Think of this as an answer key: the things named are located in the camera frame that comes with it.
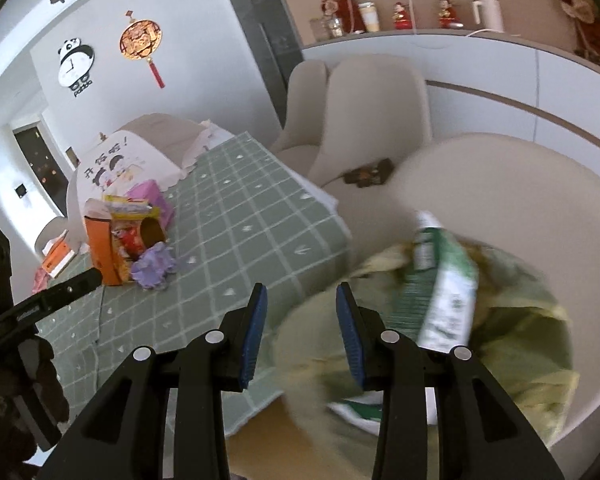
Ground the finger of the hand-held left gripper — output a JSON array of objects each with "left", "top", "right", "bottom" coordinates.
[{"left": 44, "top": 267, "right": 104, "bottom": 312}]

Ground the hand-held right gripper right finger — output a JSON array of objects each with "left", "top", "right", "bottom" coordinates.
[{"left": 335, "top": 281, "right": 566, "bottom": 480}]

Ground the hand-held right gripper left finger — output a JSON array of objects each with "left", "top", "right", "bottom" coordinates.
[{"left": 39, "top": 282, "right": 269, "bottom": 480}]

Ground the green white packet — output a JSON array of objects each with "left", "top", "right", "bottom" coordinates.
[{"left": 394, "top": 209, "right": 481, "bottom": 352}]

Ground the orange flat box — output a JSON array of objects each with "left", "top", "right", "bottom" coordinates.
[{"left": 41, "top": 240, "right": 79, "bottom": 279}]

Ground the orange paper box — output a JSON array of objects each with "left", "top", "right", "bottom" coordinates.
[{"left": 83, "top": 199, "right": 131, "bottom": 287}]

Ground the beige chair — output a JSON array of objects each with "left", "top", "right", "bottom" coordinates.
[
  {"left": 395, "top": 132, "right": 600, "bottom": 450},
  {"left": 270, "top": 59, "right": 332, "bottom": 162},
  {"left": 34, "top": 216, "right": 89, "bottom": 262},
  {"left": 307, "top": 55, "right": 433, "bottom": 261}
]

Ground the red snack packet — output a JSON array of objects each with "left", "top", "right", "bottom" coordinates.
[{"left": 112, "top": 227, "right": 148, "bottom": 276}]

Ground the purple crumpled paper flower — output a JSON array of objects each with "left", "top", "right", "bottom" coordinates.
[{"left": 130, "top": 241, "right": 179, "bottom": 291}]

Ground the yellow snack packet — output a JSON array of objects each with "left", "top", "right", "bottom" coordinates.
[{"left": 104, "top": 194, "right": 152, "bottom": 219}]

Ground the dark glass door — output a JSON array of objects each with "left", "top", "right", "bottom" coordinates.
[{"left": 12, "top": 122, "right": 67, "bottom": 217}]

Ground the pink tissue box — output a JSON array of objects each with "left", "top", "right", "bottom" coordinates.
[{"left": 126, "top": 180, "right": 177, "bottom": 229}]

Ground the green checked tablecloth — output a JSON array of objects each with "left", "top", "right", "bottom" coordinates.
[{"left": 30, "top": 131, "right": 353, "bottom": 436}]

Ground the cartoon print food cover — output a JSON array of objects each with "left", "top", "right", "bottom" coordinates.
[{"left": 66, "top": 112, "right": 237, "bottom": 233}]

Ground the dark small object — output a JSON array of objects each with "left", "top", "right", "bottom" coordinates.
[{"left": 344, "top": 158, "right": 395, "bottom": 189}]

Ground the grey tall panel door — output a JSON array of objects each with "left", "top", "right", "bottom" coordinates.
[{"left": 214, "top": 0, "right": 306, "bottom": 129}]

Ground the glass jar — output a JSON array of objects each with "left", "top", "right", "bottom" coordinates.
[{"left": 310, "top": 16, "right": 344, "bottom": 41}]

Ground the cream cup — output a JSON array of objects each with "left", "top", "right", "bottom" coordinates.
[{"left": 357, "top": 2, "right": 381, "bottom": 34}]

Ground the red gift box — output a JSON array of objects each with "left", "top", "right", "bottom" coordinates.
[{"left": 337, "top": 0, "right": 364, "bottom": 34}]

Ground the red figurine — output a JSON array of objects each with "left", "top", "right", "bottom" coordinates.
[
  {"left": 437, "top": 0, "right": 464, "bottom": 30},
  {"left": 392, "top": 1, "right": 415, "bottom": 31}
]

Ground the white electric kettle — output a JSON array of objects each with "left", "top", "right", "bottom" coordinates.
[{"left": 471, "top": 0, "right": 505, "bottom": 34}]

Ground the panda wall clock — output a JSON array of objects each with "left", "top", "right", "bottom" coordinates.
[{"left": 57, "top": 37, "right": 95, "bottom": 99}]

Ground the red gold wall ornament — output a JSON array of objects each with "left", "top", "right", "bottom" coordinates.
[{"left": 119, "top": 9, "right": 167, "bottom": 90}]

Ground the white wall cabinet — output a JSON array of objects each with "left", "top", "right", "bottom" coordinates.
[{"left": 300, "top": 27, "right": 600, "bottom": 173}]

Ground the white kettle cable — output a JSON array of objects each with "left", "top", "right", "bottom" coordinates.
[{"left": 466, "top": 27, "right": 523, "bottom": 40}]

